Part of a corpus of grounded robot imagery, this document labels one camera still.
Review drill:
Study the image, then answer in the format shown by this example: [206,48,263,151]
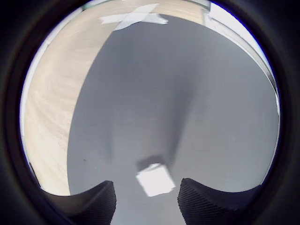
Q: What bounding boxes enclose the white tape cross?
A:
[98,3,170,31]

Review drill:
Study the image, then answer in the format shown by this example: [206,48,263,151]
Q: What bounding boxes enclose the dark grey mat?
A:
[66,13,281,225]

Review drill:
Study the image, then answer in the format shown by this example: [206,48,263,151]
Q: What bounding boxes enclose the small white plastic terminal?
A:
[135,163,177,197]

